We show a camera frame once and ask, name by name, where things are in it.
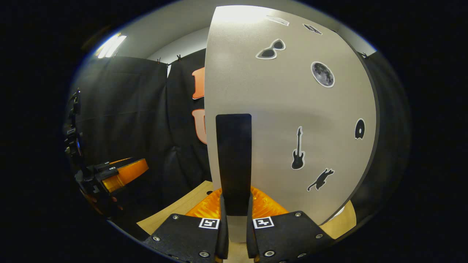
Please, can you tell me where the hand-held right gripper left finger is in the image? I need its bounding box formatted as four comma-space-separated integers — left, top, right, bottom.
143, 186, 229, 263

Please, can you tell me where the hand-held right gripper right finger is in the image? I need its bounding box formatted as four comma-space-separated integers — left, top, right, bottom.
246, 186, 335, 263

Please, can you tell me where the black door handle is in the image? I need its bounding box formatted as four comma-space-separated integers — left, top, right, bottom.
216, 114, 253, 217

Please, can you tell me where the black backdrop cloth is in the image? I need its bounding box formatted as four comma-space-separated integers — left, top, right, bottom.
68, 47, 412, 227

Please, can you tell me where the ceiling light strip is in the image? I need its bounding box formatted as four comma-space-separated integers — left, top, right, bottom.
95, 33, 127, 59

